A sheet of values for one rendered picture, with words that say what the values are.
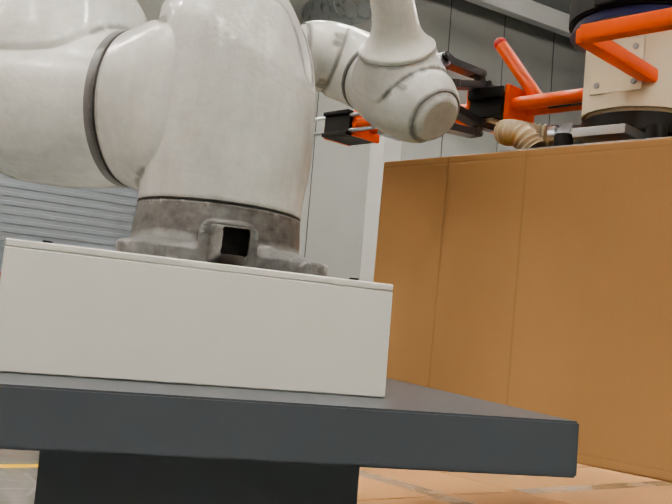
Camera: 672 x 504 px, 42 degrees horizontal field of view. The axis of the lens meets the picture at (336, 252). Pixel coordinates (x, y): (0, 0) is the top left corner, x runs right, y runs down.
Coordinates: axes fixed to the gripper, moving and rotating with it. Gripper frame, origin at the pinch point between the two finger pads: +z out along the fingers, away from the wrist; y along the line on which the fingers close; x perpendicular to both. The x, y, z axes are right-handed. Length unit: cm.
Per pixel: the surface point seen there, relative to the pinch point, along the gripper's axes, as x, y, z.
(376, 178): -252, -44, 177
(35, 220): -881, -61, 197
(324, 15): -796, -368, 506
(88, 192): -877, -102, 253
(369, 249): -253, -6, 177
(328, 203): -863, -140, 585
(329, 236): -862, -95, 591
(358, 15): -738, -356, 518
